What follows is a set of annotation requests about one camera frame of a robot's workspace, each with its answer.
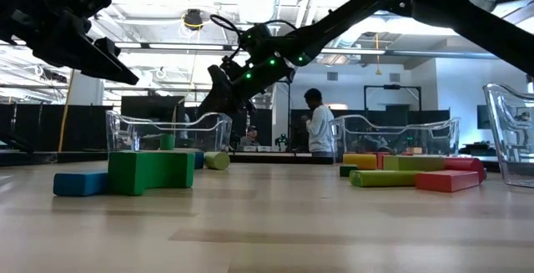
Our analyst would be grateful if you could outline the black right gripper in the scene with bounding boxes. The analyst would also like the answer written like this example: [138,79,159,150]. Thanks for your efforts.
[198,49,297,118]

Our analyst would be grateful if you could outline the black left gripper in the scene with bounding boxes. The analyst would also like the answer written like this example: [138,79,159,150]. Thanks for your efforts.
[0,12,140,86]

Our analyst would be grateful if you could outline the green arch block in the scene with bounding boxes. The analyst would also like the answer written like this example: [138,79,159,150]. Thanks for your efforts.
[107,150,196,197]

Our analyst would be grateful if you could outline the yellow wooden cylinder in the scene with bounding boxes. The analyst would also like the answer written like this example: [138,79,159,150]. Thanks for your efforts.
[342,153,379,171]

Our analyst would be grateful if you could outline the seated person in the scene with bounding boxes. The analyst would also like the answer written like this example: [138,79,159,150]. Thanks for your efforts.
[239,125,263,148]

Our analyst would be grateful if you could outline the long ceiling light strip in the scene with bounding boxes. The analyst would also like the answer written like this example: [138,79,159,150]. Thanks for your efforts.
[103,42,534,60]

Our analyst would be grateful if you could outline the black partition panels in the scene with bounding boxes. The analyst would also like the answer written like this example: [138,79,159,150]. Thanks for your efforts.
[0,104,451,154]

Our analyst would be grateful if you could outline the lime green wooden cylinder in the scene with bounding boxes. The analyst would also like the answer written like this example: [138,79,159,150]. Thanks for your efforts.
[203,151,231,171]

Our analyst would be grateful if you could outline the clear plastic bin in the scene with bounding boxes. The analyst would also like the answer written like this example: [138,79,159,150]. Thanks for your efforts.
[105,110,234,159]
[482,82,534,190]
[328,114,461,158]

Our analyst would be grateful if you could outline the black device with green light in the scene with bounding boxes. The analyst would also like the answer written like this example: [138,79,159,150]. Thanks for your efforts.
[274,133,292,152]

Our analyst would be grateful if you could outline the standing person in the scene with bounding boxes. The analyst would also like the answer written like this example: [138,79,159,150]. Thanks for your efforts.
[300,88,335,158]

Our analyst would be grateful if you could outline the blue flat block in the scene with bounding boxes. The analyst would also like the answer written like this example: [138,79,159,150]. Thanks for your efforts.
[53,171,110,198]

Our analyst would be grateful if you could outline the long green wooden block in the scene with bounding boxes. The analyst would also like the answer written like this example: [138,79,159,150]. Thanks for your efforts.
[339,164,360,178]

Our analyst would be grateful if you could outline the long lime green block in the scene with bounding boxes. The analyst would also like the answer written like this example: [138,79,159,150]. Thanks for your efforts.
[349,169,423,189]

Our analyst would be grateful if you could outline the small lime green block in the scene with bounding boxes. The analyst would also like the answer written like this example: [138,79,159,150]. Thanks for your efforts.
[382,155,401,172]

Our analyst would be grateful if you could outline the lime green wooden block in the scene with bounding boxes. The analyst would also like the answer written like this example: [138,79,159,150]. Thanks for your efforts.
[398,155,446,172]

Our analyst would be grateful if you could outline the long red-orange wooden block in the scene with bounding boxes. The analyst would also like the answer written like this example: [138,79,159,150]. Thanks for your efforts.
[414,169,481,194]

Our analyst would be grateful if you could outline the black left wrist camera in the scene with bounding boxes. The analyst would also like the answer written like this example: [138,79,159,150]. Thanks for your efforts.
[92,36,123,60]

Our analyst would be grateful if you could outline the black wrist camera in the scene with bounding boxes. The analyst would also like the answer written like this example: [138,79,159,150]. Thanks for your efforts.
[92,36,123,60]
[239,22,275,55]

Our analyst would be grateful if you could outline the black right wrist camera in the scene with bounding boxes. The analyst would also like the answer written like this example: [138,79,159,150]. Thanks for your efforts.
[239,22,275,55]

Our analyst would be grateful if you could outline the long yellow cable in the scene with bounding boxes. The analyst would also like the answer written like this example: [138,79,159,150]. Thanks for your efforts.
[58,70,75,152]

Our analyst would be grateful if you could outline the black overhead camera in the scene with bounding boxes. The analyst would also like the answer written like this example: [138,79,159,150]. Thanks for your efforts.
[183,8,204,31]

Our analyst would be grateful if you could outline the slanted silver ventilation duct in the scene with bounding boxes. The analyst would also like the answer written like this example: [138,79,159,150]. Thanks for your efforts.
[333,13,376,51]

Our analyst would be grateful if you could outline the yellow hanging cord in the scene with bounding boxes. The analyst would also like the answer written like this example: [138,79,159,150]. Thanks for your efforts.
[374,33,382,77]

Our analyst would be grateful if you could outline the black metal gantry frame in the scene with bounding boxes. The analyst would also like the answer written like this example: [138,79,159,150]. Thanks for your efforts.
[363,83,423,114]

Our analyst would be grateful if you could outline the dark wall screen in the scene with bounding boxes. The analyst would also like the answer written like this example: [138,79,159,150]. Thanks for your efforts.
[476,104,505,131]

